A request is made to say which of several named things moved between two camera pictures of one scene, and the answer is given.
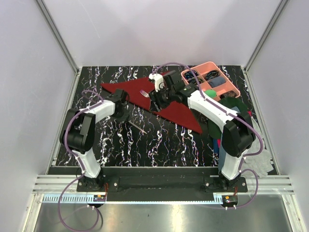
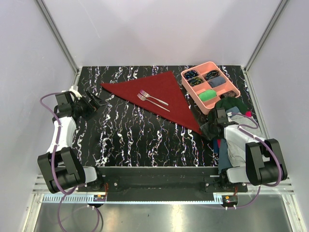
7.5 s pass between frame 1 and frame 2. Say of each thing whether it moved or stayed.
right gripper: moved
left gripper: moved
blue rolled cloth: stayed
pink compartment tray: stayed
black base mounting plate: stayed
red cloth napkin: stayed
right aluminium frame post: stayed
